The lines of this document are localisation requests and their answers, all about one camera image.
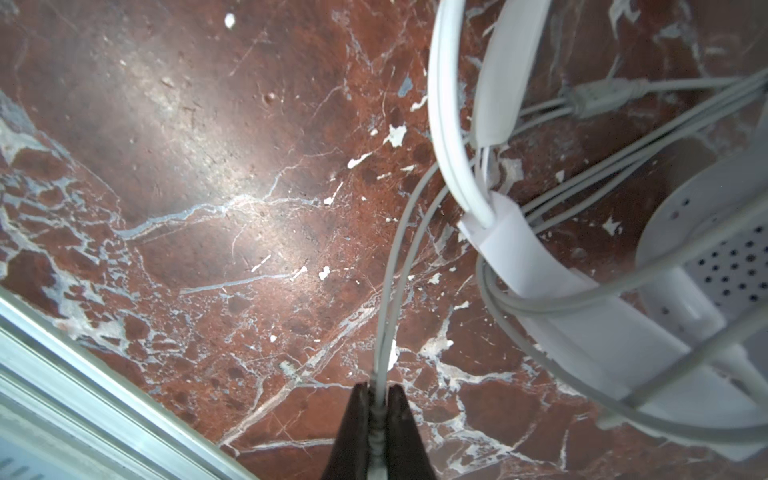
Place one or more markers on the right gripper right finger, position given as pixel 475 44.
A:
pixel 405 454

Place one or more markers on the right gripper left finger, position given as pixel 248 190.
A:
pixel 350 451

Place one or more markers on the white headphones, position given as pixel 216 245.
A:
pixel 677 347

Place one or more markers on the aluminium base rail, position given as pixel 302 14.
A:
pixel 66 415

